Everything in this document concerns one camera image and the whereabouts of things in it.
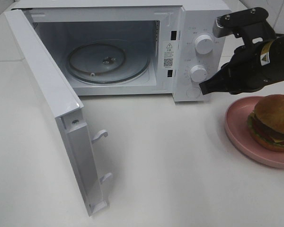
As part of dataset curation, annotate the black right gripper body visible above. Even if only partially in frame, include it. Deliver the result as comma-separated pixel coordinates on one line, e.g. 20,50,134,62
221,38,282,94

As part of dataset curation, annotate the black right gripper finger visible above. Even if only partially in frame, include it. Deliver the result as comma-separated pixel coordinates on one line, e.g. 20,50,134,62
199,67,234,95

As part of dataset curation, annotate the round white door button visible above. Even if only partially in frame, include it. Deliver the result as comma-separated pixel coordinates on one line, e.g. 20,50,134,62
186,87,201,99

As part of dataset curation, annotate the pink round plate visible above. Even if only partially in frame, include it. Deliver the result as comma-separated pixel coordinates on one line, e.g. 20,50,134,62
225,96,284,169

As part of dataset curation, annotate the burger with lettuce and cheese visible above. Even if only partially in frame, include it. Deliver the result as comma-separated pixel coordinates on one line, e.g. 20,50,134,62
247,94,284,152

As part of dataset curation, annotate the white microwave door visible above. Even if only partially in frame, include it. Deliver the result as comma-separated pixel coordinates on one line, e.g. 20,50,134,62
5,9,112,216

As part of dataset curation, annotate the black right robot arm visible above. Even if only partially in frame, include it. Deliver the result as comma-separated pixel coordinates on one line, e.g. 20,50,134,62
199,35,284,95

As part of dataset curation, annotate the lower white timer knob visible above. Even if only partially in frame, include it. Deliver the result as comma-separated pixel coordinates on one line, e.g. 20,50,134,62
189,65,207,83

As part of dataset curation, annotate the upper white power knob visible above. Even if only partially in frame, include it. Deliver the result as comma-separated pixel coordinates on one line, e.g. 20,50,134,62
195,34,213,54

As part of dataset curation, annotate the white microwave oven body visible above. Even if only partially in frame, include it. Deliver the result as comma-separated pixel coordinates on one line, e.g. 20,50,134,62
10,0,230,102

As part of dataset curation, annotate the white warning label sticker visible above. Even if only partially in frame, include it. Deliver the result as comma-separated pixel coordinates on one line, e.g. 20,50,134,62
162,41,176,69

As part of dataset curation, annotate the glass microwave turntable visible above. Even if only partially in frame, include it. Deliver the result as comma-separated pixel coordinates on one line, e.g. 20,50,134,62
66,39,152,85

